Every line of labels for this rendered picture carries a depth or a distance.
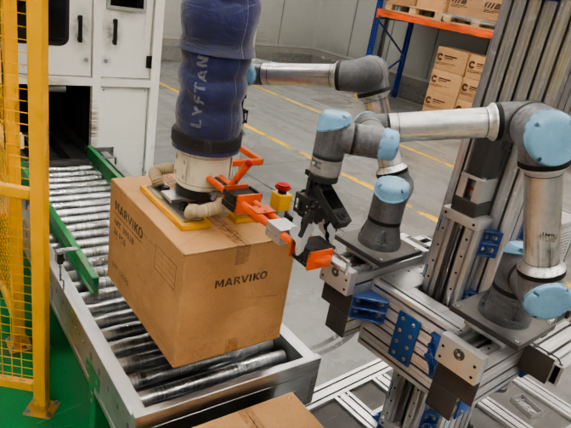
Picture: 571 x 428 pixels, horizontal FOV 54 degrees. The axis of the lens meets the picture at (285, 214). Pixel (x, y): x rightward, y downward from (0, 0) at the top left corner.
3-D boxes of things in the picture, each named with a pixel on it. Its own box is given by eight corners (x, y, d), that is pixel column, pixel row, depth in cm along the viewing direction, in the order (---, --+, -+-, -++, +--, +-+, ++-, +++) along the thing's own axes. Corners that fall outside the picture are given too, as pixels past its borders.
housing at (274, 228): (263, 234, 152) (265, 219, 150) (283, 231, 156) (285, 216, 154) (277, 245, 147) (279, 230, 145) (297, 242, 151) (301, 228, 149)
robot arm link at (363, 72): (374, 97, 176) (234, 92, 192) (381, 92, 186) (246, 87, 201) (375, 59, 172) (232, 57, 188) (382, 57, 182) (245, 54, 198)
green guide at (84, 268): (-4, 161, 333) (-5, 147, 329) (14, 160, 339) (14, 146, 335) (72, 300, 218) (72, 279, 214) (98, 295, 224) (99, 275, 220)
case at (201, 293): (106, 274, 214) (110, 177, 198) (200, 258, 237) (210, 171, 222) (172, 368, 171) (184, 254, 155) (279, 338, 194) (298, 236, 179)
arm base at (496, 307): (494, 295, 173) (504, 267, 169) (539, 321, 163) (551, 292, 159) (467, 307, 164) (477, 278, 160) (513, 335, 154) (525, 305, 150)
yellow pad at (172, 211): (138, 189, 193) (140, 176, 191) (166, 188, 198) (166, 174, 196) (181, 232, 168) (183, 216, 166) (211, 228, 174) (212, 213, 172)
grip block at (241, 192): (219, 203, 167) (222, 185, 165) (246, 200, 173) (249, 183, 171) (233, 215, 161) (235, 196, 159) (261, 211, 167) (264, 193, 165)
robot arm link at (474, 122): (540, 91, 143) (350, 103, 146) (559, 99, 133) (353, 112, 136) (536, 135, 148) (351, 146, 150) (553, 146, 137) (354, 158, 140)
